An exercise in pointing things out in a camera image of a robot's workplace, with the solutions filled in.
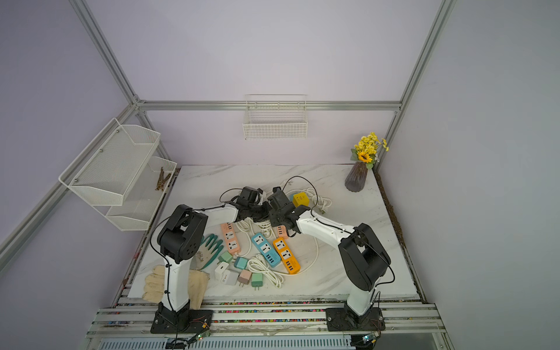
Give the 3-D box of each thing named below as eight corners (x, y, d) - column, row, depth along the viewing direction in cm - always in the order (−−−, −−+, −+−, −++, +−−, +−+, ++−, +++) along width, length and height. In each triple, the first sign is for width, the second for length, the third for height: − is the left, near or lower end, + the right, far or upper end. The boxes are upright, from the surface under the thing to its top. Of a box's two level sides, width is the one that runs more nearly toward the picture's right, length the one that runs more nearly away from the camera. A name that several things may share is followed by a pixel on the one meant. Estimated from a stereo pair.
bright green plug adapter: (251, 290, 82) (250, 288, 80) (252, 275, 86) (252, 273, 84) (262, 290, 82) (261, 288, 80) (263, 275, 86) (263, 273, 84)
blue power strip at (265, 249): (273, 270, 86) (272, 268, 84) (249, 239, 95) (249, 236, 93) (282, 262, 88) (282, 260, 86) (259, 232, 97) (258, 230, 95)
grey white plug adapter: (223, 285, 82) (220, 281, 78) (225, 274, 85) (222, 270, 81) (237, 285, 82) (234, 281, 78) (238, 274, 85) (236, 270, 81)
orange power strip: (291, 276, 85) (291, 274, 83) (271, 243, 94) (271, 241, 92) (302, 269, 87) (303, 267, 85) (282, 237, 95) (282, 235, 93)
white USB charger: (215, 280, 84) (211, 276, 79) (224, 265, 88) (220, 260, 83) (222, 283, 83) (218, 278, 79) (230, 267, 87) (227, 262, 82)
